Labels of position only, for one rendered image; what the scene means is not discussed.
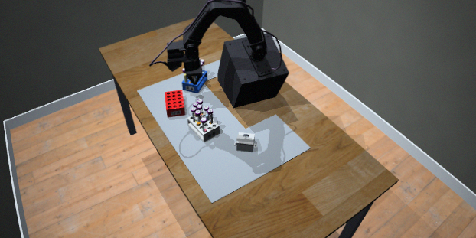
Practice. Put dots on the red tube rack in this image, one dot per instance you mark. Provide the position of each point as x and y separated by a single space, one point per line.
177 106

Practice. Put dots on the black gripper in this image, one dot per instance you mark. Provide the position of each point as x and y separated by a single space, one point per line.
197 71

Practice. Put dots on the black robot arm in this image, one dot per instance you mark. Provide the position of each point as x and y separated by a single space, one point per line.
254 44

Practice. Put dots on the blue tube rack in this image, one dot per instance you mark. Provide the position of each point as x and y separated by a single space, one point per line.
195 88

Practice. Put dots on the purple-capped tube with pink liquid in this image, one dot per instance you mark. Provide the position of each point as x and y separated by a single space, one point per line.
204 120

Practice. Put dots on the white tube rack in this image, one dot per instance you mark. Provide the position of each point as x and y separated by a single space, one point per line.
211 130

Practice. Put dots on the light grey bench mat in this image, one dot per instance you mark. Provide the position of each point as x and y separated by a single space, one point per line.
216 165

